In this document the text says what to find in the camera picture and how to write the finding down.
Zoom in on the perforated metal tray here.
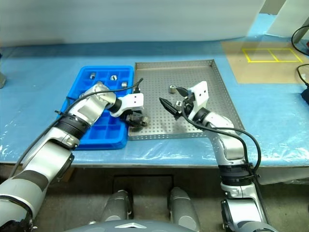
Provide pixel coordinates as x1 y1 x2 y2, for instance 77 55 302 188
127 59 246 141

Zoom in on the blue plastic table cover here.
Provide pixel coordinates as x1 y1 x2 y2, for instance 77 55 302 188
0 13 309 167

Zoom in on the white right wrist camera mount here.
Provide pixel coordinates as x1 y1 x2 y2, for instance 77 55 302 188
188 81 209 114

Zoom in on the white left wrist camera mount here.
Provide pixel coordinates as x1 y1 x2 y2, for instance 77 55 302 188
110 93 145 118

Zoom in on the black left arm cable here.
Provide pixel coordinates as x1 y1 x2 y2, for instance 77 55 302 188
9 77 145 179

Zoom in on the white foam board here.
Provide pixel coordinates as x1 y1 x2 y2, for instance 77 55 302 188
0 0 266 48

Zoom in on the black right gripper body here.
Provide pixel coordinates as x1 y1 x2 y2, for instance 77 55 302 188
175 94 197 118

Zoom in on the dark cylindrical metal part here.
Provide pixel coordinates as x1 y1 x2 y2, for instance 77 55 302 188
131 116 145 127

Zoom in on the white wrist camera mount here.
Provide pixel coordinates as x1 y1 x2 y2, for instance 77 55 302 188
110 93 145 118
188 81 209 114

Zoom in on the grey rounded leg housing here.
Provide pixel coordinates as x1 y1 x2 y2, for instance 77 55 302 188
169 187 201 228
100 189 133 222

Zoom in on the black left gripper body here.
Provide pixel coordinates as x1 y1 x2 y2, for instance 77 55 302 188
124 109 143 119

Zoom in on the blue compartment tray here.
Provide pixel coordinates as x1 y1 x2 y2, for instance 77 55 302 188
56 65 135 151

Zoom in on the grey robot torso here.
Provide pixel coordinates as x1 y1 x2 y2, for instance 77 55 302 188
62 218 184 232

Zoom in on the dark blue object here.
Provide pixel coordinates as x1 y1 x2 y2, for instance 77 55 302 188
301 86 309 107

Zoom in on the brown board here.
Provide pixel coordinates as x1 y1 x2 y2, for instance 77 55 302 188
221 40 309 85

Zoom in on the yellow tape marking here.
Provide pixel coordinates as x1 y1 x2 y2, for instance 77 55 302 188
242 48 302 63

